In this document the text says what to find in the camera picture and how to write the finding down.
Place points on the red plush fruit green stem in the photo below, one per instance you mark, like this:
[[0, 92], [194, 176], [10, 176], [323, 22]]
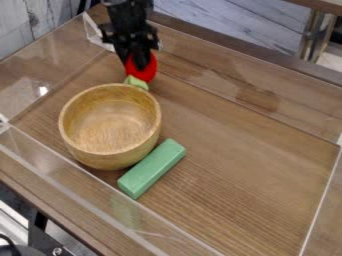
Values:
[[139, 78]]

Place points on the green rectangular block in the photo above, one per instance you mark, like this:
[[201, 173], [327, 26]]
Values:
[[144, 174]]

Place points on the wooden bowl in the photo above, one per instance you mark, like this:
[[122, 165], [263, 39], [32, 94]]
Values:
[[110, 125]]

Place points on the clear acrylic tray wall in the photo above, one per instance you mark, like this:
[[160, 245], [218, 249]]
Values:
[[108, 221]]

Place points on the metal table leg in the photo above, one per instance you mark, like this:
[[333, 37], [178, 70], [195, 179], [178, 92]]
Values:
[[317, 35]]

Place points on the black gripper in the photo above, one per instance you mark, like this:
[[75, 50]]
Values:
[[127, 28]]

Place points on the black table frame bracket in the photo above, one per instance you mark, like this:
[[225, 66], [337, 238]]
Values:
[[40, 240]]

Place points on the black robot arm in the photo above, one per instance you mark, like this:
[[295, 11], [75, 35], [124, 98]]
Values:
[[128, 32]]

